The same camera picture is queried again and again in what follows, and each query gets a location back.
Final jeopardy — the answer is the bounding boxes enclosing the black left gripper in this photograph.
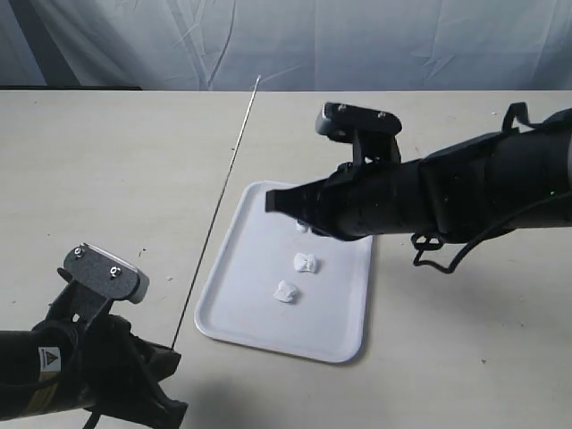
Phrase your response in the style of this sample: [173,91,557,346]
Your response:
[30,315,188,428]

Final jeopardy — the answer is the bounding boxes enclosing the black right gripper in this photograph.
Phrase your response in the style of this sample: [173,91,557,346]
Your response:
[265,159,436,241]

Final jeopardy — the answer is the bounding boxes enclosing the thin metal skewer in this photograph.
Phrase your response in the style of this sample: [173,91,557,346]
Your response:
[170,75,262,350]

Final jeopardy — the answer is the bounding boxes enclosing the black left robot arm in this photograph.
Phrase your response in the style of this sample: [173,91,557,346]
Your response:
[1,315,188,428]

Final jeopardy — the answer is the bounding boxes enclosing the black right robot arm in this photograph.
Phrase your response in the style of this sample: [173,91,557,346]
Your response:
[265,102,571,243]

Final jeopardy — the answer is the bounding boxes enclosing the white plastic tray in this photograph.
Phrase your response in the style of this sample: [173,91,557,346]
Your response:
[194,181,373,363]

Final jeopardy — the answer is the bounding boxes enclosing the grey wrinkled backdrop cloth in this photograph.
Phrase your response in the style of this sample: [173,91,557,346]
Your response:
[1,1,571,91]

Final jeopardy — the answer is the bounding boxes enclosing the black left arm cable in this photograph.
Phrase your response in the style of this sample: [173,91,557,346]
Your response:
[78,392,106,429]

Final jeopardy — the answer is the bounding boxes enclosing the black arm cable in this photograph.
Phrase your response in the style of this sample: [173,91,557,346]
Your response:
[78,392,106,429]
[409,191,572,274]

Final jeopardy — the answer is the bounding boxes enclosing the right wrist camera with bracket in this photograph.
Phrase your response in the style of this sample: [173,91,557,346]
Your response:
[315,102,402,165]

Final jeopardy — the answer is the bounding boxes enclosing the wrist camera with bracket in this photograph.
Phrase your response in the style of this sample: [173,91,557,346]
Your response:
[315,102,402,165]
[46,242,150,330]

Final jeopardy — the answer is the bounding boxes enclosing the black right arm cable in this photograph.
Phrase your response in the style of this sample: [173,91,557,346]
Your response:
[409,191,572,274]

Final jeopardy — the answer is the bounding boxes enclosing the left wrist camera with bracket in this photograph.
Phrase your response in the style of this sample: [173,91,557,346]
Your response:
[46,242,150,330]

